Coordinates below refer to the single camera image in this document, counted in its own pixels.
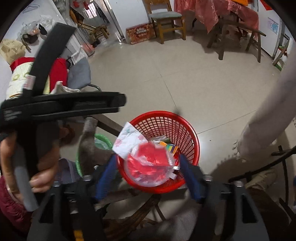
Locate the red plastic basket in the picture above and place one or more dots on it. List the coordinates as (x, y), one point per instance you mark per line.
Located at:
(160, 125)

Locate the person's left hand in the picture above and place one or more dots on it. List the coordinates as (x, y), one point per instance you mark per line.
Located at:
(42, 181)

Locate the wooden bench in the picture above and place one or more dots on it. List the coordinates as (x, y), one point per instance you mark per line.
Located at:
(237, 33)

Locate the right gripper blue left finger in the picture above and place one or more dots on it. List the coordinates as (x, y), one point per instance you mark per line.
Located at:
(106, 178)

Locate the orange medicine box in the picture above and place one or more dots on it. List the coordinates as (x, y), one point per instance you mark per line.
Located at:
(171, 148)

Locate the dark low stool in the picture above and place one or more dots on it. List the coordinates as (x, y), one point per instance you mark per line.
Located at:
(114, 128)

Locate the red printed carton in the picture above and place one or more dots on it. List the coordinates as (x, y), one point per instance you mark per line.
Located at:
(140, 33)

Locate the red cloth side table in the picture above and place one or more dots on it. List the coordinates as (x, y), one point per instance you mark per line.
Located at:
(207, 12)

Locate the clear tub red contents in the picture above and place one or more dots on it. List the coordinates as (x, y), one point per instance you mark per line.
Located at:
(150, 165)

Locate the white refrigerator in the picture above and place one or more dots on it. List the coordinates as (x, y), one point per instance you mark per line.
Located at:
(271, 24)

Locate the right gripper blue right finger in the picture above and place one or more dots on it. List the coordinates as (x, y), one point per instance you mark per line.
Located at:
(193, 178)

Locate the light blue tablecloth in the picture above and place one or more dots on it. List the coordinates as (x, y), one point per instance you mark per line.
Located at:
(272, 117)

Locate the wooden chair grey cushion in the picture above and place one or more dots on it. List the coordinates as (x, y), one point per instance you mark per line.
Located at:
(165, 21)

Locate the green plastic basket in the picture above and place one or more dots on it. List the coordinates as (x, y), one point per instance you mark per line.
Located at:
(94, 150)

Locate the white floral tissue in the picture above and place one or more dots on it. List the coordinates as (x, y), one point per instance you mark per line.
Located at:
(128, 138)

